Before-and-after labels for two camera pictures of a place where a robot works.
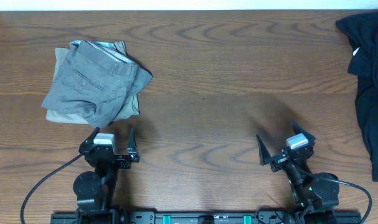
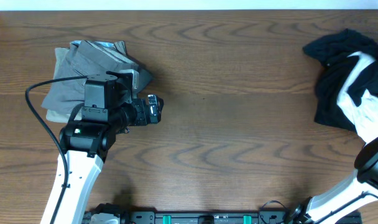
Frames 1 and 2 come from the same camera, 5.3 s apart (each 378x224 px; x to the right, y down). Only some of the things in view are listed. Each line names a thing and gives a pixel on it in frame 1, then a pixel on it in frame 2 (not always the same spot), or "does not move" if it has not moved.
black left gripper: x=125 y=163 → x=142 y=118
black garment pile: x=368 y=30 → x=334 y=51
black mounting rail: x=235 y=217 does not move
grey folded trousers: x=97 y=82 does not move
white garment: x=355 y=51 → x=370 y=117
